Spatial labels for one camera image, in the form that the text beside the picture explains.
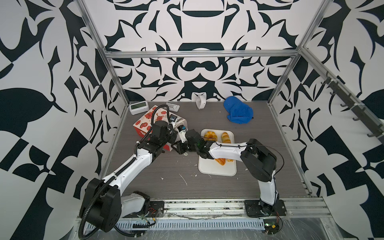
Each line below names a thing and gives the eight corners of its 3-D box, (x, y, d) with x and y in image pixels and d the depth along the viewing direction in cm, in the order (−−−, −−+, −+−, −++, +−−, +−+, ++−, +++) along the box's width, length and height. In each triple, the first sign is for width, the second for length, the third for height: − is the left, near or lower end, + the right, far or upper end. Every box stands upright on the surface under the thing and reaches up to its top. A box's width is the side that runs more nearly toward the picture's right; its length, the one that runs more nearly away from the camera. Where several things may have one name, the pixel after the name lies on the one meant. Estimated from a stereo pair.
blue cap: (227, 124, 109) (228, 120, 105) (222, 99, 125) (223, 94, 121) (253, 124, 109) (256, 120, 105) (245, 99, 125) (247, 94, 122)
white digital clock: (131, 117, 112) (129, 113, 108) (130, 108, 117) (128, 104, 114) (150, 113, 114) (148, 109, 111) (148, 104, 120) (147, 100, 116)
